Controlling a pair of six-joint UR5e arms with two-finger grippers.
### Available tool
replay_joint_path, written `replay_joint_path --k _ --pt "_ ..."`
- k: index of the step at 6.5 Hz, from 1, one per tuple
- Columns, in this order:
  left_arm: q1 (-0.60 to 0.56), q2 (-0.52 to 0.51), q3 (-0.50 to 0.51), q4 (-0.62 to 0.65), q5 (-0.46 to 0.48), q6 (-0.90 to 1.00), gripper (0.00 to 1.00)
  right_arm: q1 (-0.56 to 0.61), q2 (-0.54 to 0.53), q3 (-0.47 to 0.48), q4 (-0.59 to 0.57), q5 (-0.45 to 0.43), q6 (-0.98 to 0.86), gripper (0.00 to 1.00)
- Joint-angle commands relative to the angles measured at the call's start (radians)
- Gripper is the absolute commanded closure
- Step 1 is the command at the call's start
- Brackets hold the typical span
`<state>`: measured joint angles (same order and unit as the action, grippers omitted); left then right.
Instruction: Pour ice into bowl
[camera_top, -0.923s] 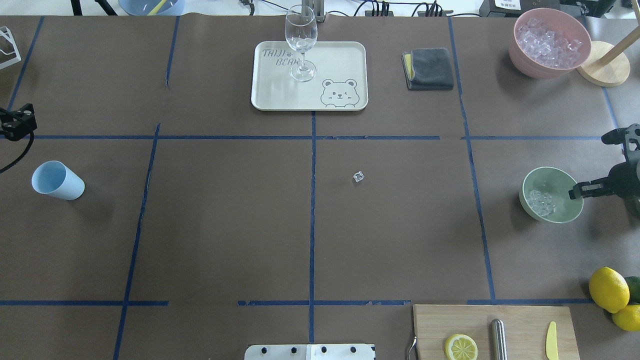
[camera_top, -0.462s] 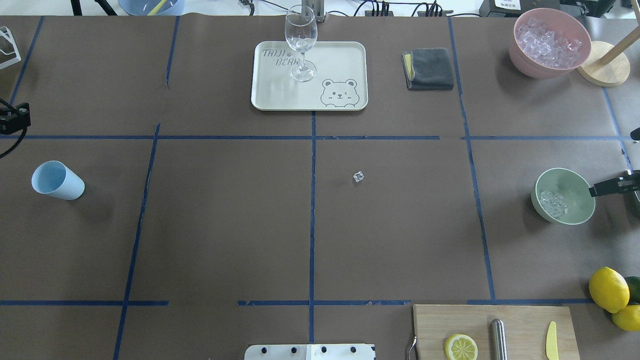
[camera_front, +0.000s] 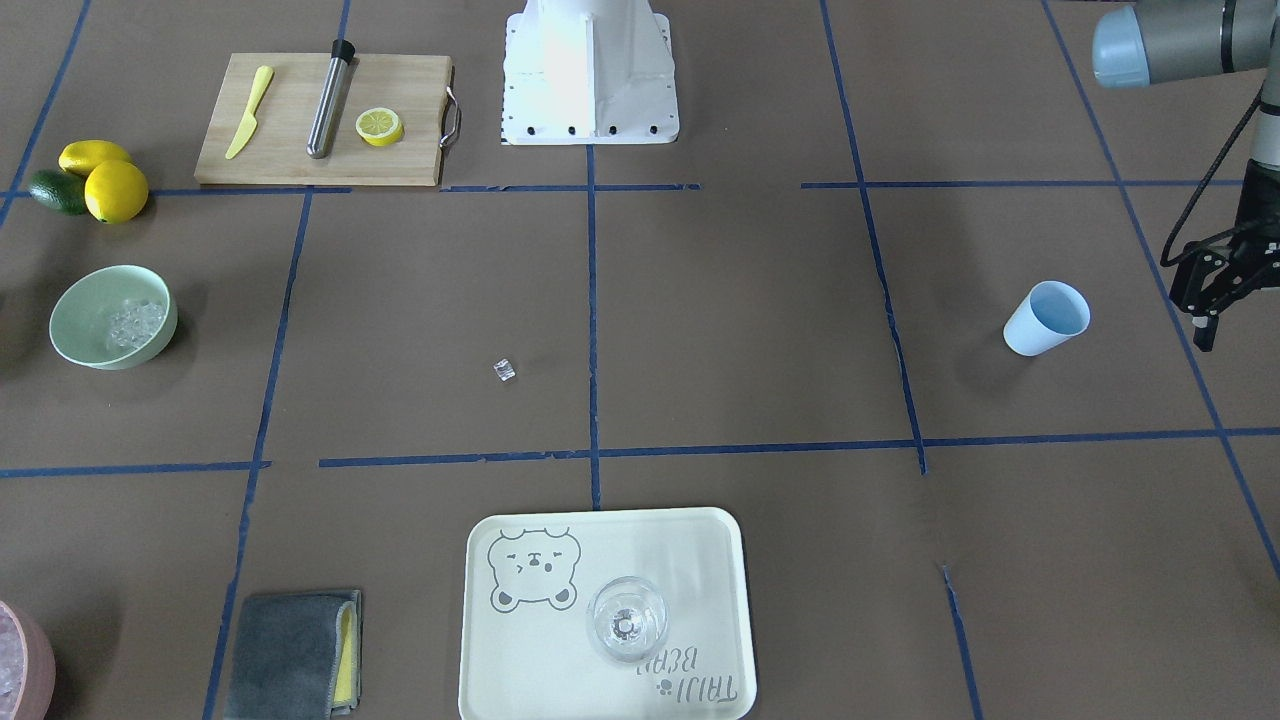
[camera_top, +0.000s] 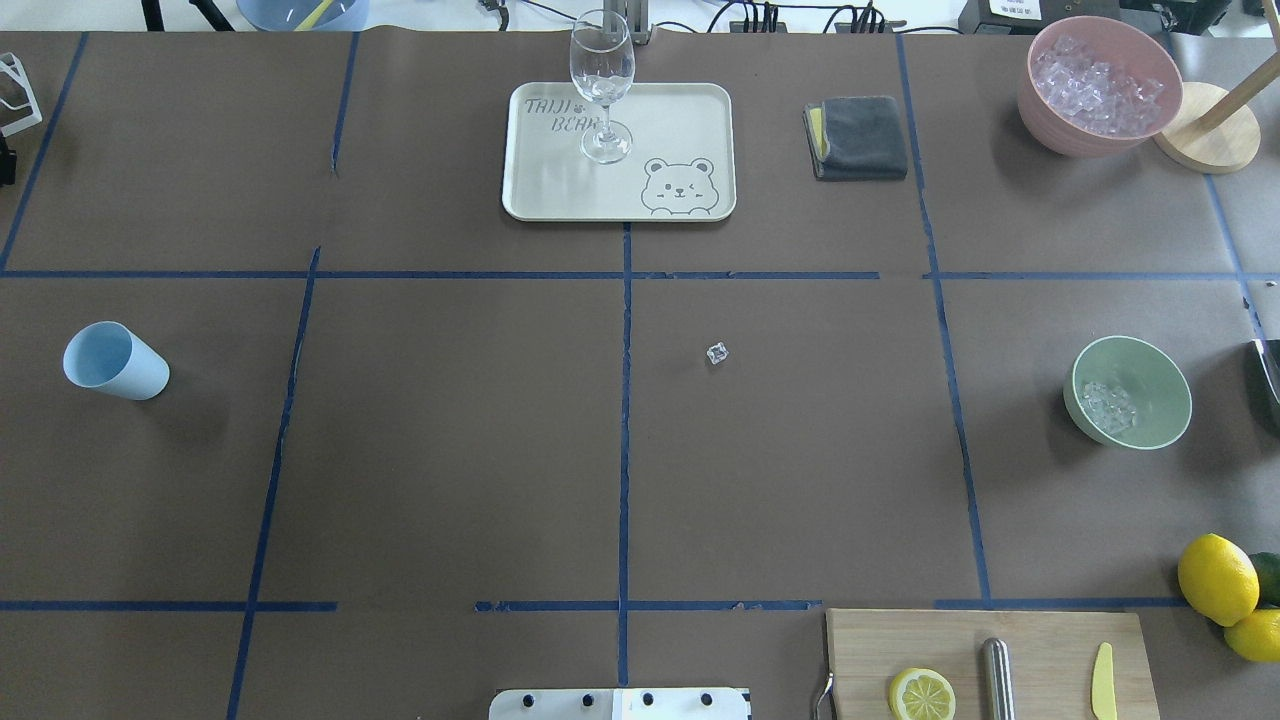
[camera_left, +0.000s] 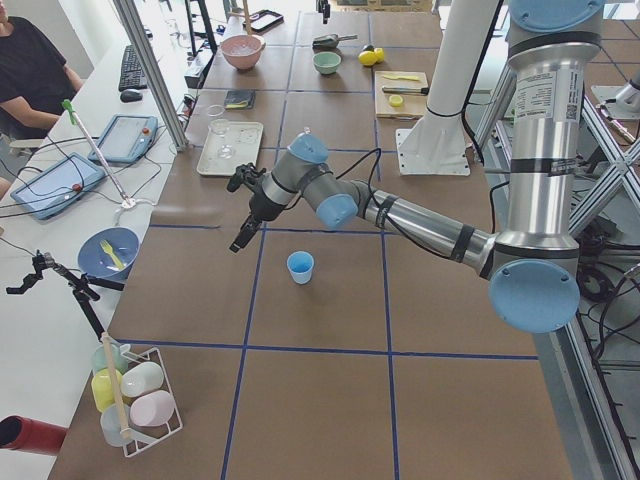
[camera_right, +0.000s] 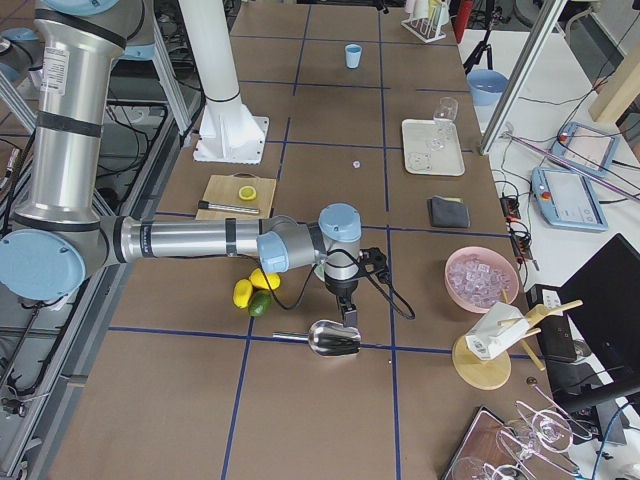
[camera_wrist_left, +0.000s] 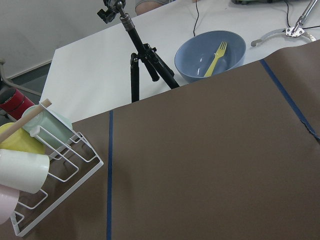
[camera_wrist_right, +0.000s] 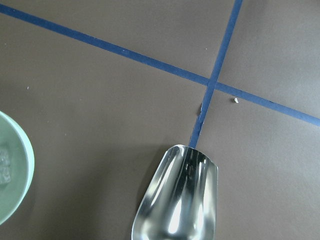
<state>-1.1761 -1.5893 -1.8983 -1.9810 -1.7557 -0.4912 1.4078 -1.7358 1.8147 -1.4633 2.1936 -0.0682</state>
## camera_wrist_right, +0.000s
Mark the green bowl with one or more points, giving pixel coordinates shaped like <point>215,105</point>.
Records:
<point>22,166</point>

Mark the metal ice scoop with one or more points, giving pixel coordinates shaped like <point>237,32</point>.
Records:
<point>180,202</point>

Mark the ice cubes in bowl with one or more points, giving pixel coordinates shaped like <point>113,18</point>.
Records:
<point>5,164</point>

